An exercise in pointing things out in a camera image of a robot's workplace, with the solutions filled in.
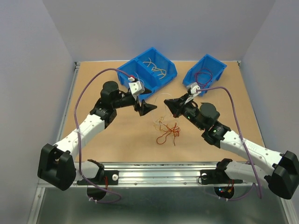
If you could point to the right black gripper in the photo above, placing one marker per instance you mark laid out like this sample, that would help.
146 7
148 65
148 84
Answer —
176 106

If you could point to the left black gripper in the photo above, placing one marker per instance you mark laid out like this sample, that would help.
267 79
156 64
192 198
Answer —
145 108

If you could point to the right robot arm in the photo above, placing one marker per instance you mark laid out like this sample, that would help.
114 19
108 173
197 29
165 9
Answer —
277 171

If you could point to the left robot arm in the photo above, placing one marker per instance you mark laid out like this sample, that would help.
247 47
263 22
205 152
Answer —
56 164

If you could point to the large divided blue bin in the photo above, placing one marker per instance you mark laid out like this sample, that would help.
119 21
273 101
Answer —
153 69

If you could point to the small blue bin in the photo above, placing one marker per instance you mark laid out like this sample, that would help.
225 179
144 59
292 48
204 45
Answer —
205 72

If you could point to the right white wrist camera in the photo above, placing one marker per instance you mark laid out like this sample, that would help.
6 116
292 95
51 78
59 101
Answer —
193 90

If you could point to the aluminium mounting rail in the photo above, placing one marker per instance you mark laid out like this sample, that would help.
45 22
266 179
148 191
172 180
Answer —
154 175

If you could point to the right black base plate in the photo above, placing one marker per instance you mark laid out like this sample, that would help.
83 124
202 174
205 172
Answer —
214 176

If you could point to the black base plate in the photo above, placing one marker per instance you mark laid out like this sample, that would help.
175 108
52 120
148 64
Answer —
214 176
109 177

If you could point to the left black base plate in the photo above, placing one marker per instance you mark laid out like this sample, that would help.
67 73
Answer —
109 177

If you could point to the left aluminium side rail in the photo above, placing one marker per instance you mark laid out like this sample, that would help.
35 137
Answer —
41 184

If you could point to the aluminium side rail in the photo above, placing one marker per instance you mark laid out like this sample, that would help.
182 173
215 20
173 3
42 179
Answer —
41 184
287 206

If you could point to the right aluminium side rail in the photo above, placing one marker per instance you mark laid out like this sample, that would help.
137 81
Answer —
287 206

